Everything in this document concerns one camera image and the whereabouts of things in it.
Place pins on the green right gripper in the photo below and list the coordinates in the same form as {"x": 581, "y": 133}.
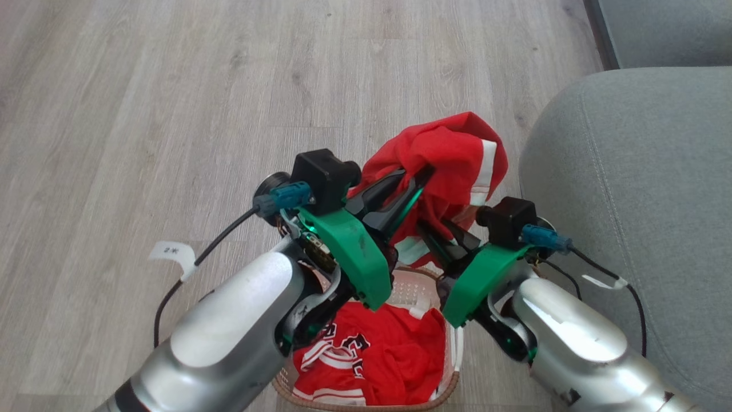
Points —
{"x": 483, "y": 277}

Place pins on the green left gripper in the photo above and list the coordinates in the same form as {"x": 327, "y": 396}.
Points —
{"x": 357, "y": 252}

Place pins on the plain red garment white band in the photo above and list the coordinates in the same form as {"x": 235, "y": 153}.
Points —
{"x": 452, "y": 154}

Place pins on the red and white sports jersey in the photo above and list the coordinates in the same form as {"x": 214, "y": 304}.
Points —
{"x": 394, "y": 355}

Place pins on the cream laundry basket brown rim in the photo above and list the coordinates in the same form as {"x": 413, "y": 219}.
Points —
{"x": 452, "y": 355}

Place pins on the grey fabric sofa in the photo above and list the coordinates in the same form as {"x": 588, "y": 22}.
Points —
{"x": 646, "y": 189}

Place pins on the grey sofa side section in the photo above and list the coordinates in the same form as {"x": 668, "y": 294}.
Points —
{"x": 669, "y": 28}

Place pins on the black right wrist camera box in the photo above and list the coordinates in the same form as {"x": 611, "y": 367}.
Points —
{"x": 506, "y": 220}

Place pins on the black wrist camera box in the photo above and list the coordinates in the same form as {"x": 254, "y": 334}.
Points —
{"x": 323, "y": 177}
{"x": 506, "y": 220}

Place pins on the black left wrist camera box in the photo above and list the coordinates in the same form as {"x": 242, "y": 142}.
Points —
{"x": 323, "y": 177}

